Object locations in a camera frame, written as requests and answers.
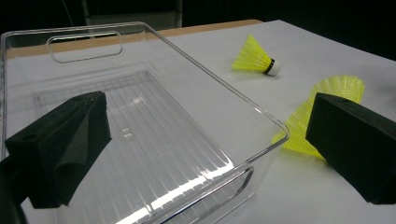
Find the yellow shuttlecock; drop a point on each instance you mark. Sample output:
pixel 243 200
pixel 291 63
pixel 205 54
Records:
pixel 252 57
pixel 299 124

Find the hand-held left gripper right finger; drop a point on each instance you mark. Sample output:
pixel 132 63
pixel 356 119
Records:
pixel 355 146

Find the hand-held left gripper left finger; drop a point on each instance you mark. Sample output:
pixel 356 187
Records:
pixel 62 146

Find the clear plastic storage bin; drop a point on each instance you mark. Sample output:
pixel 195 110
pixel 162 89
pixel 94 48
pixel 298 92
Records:
pixel 171 124

